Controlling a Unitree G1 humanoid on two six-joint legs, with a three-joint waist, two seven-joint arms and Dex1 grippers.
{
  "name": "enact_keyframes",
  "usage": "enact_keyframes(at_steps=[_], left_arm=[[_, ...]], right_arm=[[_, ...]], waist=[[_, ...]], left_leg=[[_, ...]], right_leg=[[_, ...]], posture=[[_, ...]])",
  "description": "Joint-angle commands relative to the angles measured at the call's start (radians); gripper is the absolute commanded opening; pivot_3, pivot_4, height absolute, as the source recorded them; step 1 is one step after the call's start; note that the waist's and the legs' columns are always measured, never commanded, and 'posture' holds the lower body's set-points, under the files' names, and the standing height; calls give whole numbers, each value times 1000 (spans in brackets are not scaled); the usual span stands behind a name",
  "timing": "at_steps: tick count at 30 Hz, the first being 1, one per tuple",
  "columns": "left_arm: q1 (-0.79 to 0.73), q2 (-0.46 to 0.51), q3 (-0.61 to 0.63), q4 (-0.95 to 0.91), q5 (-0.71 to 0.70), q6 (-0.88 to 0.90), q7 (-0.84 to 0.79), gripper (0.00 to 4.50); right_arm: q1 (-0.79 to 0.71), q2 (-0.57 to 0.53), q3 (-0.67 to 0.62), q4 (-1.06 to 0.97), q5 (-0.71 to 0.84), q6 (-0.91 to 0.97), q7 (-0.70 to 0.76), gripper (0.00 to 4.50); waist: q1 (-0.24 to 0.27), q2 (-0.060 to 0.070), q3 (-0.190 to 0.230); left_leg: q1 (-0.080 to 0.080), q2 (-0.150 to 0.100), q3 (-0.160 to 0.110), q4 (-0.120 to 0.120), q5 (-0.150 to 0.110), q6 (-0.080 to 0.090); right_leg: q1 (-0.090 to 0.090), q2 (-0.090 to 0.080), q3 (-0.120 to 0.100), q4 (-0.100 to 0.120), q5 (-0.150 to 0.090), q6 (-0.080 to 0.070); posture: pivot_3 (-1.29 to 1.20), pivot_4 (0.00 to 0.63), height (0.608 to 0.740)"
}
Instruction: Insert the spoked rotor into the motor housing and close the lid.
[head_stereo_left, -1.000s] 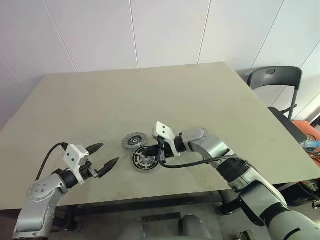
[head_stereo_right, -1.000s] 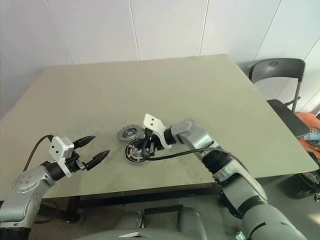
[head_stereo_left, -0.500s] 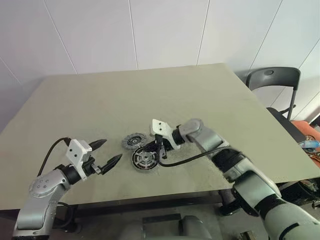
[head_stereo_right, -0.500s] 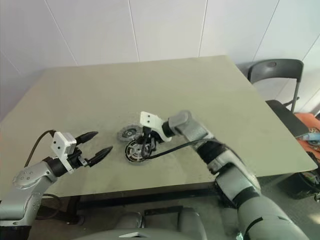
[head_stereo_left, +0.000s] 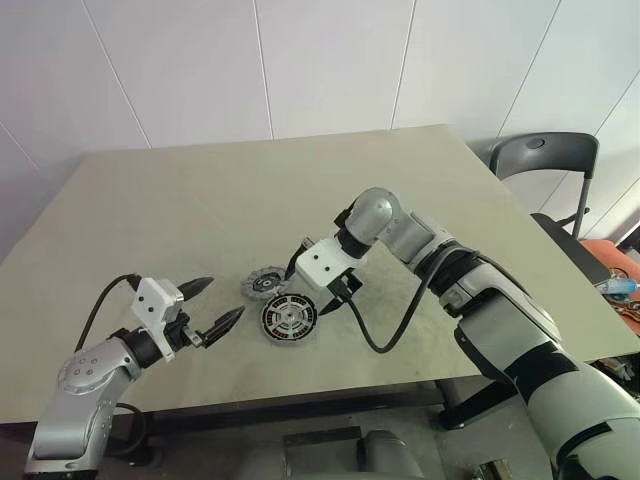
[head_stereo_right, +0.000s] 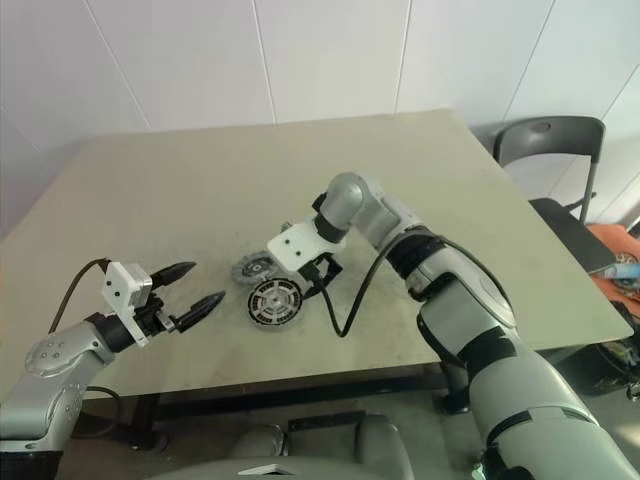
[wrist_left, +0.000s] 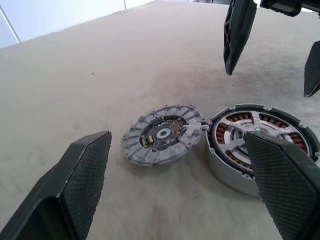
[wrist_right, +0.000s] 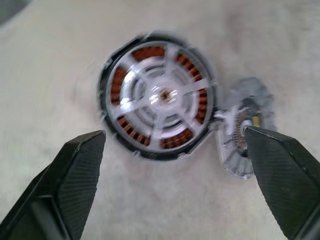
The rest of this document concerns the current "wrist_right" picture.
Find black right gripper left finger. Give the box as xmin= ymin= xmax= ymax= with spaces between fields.
xmin=0 ymin=130 xmax=106 ymax=240

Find round grey hinged motor lid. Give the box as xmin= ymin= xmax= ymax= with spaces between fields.
xmin=214 ymin=77 xmax=278 ymax=181

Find round motor housing copper windings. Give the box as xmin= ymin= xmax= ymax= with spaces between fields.
xmin=97 ymin=31 xmax=219 ymax=161

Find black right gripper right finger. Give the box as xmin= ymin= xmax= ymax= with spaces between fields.
xmin=243 ymin=126 xmax=320 ymax=240

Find silver spoked rotor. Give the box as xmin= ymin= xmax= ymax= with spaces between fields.
xmin=104 ymin=42 xmax=213 ymax=154

